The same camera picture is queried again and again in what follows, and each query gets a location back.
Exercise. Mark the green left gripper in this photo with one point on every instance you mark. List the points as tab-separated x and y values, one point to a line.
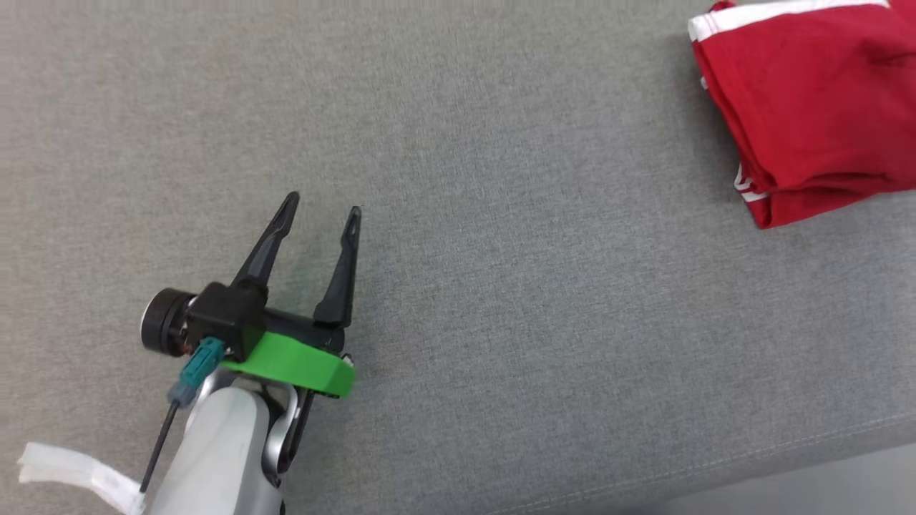
300	365

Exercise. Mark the red shorts white trim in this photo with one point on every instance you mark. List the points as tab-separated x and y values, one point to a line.
823	93

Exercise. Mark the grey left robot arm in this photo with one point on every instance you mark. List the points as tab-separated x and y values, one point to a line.
215	458

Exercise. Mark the white translucent tape strip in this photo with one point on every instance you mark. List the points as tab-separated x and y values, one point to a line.
71	468

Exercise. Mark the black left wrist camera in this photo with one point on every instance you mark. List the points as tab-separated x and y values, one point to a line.
225	315

